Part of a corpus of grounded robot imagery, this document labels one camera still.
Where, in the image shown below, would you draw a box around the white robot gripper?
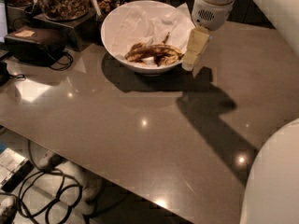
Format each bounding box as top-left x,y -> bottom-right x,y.
182,0 -> 234,71

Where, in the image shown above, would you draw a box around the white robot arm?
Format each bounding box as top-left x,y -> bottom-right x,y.
178,0 -> 299,224

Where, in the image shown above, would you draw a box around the overripe brown banana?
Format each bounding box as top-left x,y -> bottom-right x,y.
124,35 -> 184,66

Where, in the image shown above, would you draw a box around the white ceramic bowl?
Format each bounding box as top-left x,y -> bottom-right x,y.
101,0 -> 194,76

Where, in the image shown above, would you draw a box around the white paper napkin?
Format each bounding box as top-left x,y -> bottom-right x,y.
109,1 -> 194,73

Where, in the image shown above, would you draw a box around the dark metal stand block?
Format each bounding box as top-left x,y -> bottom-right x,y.
34,8 -> 98,51

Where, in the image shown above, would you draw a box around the glass jar of nuts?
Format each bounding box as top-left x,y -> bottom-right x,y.
37,0 -> 89,21

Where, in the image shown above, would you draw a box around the black box device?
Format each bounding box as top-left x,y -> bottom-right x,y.
5,26 -> 66,67

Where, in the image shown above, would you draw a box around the white patterned floor box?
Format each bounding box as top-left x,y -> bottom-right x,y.
0,148 -> 34,193

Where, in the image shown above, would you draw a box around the black cable on table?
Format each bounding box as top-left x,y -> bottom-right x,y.
48,50 -> 75,72

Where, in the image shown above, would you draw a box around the black floor cables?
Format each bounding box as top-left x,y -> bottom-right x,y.
0,140 -> 132,224

